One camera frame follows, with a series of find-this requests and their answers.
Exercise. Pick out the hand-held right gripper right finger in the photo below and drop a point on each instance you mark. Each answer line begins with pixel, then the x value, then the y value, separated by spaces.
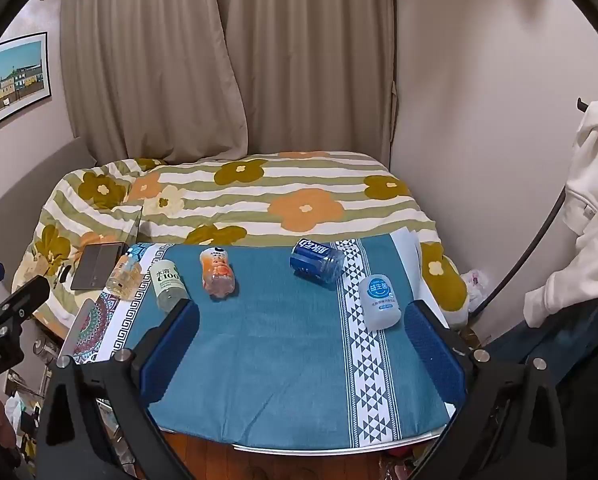
pixel 435 355

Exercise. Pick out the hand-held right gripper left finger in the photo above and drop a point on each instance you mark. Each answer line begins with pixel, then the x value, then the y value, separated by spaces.
pixel 171 347

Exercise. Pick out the white plastic bag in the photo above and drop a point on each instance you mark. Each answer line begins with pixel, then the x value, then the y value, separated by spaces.
pixel 14 408

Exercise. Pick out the small black object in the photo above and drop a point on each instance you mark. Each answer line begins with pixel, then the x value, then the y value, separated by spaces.
pixel 64 274

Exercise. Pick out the green label clear bottle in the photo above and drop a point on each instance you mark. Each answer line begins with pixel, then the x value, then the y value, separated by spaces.
pixel 168 285

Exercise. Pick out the white plastic bottle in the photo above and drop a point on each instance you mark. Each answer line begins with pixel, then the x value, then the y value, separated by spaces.
pixel 380 304

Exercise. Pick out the crumpled plastic bag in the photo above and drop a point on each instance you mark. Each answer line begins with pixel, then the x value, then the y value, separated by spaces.
pixel 475 287

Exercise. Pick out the mandala patterned cloth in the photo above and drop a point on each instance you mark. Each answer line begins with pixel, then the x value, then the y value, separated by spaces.
pixel 96 322

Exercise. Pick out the yellow drink bottle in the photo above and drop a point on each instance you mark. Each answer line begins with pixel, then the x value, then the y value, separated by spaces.
pixel 124 276

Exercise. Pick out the orange drink bottle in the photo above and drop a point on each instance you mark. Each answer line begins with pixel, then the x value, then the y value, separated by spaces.
pixel 218 274

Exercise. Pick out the grey laptop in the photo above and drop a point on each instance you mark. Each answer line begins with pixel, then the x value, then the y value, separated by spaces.
pixel 96 266

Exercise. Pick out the teal patterned tablecloth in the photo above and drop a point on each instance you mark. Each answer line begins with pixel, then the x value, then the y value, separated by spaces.
pixel 279 350

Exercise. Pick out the blue denim cloth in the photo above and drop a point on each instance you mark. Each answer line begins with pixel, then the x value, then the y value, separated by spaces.
pixel 554 345

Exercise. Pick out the blue label plastic bottle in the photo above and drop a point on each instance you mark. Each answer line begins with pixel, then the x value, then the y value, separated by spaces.
pixel 316 261

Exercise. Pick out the floral striped blanket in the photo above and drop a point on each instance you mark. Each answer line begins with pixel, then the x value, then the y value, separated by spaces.
pixel 279 195

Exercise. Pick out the white hanging garment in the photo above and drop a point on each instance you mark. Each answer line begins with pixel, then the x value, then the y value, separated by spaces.
pixel 591 200

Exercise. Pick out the beige curtain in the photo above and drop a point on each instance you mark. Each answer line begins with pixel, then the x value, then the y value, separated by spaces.
pixel 314 60
pixel 144 60

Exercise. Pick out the black clothes hanger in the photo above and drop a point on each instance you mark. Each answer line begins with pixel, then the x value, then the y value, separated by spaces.
pixel 583 105

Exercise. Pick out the wall poster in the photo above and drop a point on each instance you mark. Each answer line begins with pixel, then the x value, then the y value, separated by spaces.
pixel 14 85

